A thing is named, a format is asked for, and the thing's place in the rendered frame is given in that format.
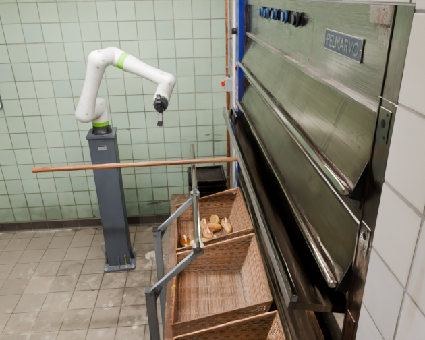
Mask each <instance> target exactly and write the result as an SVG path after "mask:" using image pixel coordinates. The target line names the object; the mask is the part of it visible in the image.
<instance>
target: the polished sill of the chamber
mask: <svg viewBox="0 0 425 340"><path fill-rule="evenodd" d="M309 313H310V315H311V317H312V320H313V323H314V326H315V328H316V331H317V333H318V336H319V338H320V340H341V330H340V328H339V326H338V324H337V321H336V320H335V317H334V316H333V313H332V312H317V311H309Z"/></svg>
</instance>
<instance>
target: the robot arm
mask: <svg viewBox="0 0 425 340"><path fill-rule="evenodd" d="M110 65H112V66H113V67H116V68H119V69H122V70H124V71H125V72H129V73H131V74H135V75H137V76H140V77H142V78H145V79H147V80H149V81H151V82H153V83H155V84H157V85H158V88H157V91H156V93H155V95H154V98H153V101H154V103H153V104H152V105H154V108H155V110H156V111H157V114H158V116H159V121H158V123H157V126H159V127H162V126H163V111H165V110H166V109H167V107H168V105H170V104H171V103H170V102H169V101H170V98H171V94H172V92H173V89H174V87H175V84H176V79H175V76H174V75H173V74H170V73H167V72H164V71H161V70H159V69H157V68H154V67H152V66H150V65H148V64H146V63H144V62H142V61H140V60H139V59H137V58H135V57H134V56H132V55H130V54H128V53H126V52H124V51H122V50H120V49H118V48H116V47H107V48H106V49H101V50H95V51H92V52H91V53H90V54H89V56H88V65H87V70H86V78H85V82H84V87H83V90H82V94H81V97H80V100H79V103H78V106H77V107H76V110H75V117H76V119H77V120H78V121H79V122H81V123H89V122H92V131H91V132H92V134H94V135H105V134H109V133H111V132H112V129H111V125H109V112H108V107H107V102H106V100H105V99H102V98H97V94H98V90H99V86H100V84H101V80H102V78H103V74H104V72H105V69H106V67H108V66H110Z"/></svg>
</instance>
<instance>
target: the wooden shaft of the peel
mask: <svg viewBox="0 0 425 340"><path fill-rule="evenodd" d="M234 161H238V159H237V157H219V158H207V159H183V160H170V161H146V162H134V163H110V164H97V165H74V166H60V167H37V168H32V172H33V173H42V172H54V171H78V170H90V169H114V168H126V167H150V166H162V165H186V164H198V163H222V162H234Z"/></svg>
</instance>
